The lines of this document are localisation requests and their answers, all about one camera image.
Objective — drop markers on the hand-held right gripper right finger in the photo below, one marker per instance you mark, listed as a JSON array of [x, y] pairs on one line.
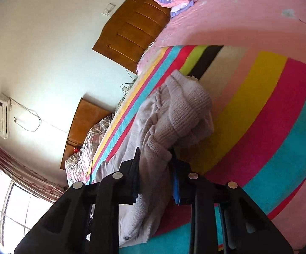
[[176, 187]]

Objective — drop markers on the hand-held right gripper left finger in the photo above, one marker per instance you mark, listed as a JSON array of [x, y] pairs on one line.
[[133, 174]]

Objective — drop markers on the shiny floral quilt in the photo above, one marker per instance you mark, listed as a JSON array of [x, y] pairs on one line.
[[89, 148]]

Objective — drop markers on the wooden nightstand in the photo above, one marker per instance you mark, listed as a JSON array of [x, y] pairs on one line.
[[84, 124]]

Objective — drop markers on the white power strip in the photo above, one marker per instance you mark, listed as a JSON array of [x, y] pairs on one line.
[[125, 87]]

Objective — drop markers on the rainbow striped blanket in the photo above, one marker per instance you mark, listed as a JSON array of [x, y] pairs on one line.
[[261, 127]]

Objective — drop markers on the red patterned curtain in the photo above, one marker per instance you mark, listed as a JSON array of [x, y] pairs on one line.
[[23, 172]]

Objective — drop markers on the window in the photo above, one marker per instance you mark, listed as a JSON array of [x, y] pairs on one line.
[[15, 211]]

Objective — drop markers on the large wooden headboard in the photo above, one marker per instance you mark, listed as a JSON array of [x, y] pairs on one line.
[[131, 34]]

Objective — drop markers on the white air conditioner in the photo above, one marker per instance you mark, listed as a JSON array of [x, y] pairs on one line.
[[2, 116]]

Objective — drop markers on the purple floral pillow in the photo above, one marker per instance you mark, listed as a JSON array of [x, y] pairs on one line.
[[178, 12]]

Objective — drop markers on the pink bedsheet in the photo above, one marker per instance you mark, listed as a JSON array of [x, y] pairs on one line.
[[235, 18]]

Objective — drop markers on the white wall switch plate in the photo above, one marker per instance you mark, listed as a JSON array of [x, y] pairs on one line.
[[111, 6], [105, 12]]

